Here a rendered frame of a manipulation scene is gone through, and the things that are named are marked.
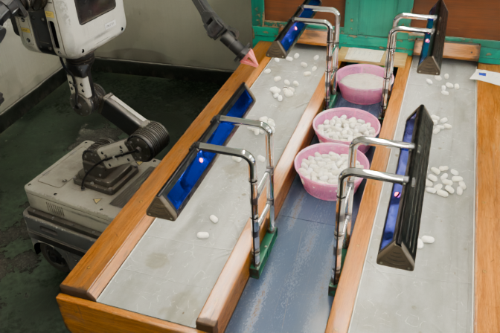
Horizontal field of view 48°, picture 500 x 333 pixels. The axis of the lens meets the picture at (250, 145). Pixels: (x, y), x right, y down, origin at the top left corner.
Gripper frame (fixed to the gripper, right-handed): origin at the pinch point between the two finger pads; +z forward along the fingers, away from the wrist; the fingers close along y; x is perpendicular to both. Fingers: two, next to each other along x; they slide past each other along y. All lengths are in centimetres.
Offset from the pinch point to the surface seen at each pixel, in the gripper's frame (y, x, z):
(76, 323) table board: -134, 22, 6
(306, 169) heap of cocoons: -56, -16, 36
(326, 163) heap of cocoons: -48, -18, 41
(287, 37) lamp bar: -18.9, -30.6, 0.4
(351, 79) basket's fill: 20.9, -16.4, 38.3
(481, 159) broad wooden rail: -35, -56, 79
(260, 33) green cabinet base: 49, 14, -7
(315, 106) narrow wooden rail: -13.9, -13.0, 29.3
